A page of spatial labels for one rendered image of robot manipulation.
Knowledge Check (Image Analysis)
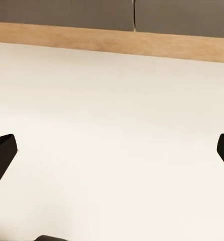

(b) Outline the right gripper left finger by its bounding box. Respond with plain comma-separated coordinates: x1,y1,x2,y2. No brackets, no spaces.
0,134,18,180

